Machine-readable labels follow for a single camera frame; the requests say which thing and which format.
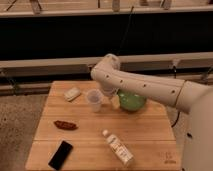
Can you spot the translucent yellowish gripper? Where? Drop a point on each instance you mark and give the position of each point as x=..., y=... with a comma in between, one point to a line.
x=115, y=101

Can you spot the translucent white cup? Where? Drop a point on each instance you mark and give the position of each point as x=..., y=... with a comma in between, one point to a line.
x=94, y=99

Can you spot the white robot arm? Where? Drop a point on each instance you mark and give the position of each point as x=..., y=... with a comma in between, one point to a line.
x=192, y=98

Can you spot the green ceramic bowl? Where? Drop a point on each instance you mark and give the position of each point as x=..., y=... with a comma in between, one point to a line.
x=130, y=101

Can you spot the wooden cutting board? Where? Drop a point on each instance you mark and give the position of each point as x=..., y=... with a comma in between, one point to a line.
x=146, y=133

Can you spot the white labelled plastic bottle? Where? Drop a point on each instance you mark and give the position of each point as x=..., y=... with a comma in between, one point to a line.
x=119, y=149

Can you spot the black smartphone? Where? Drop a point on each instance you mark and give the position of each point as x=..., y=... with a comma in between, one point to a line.
x=60, y=155

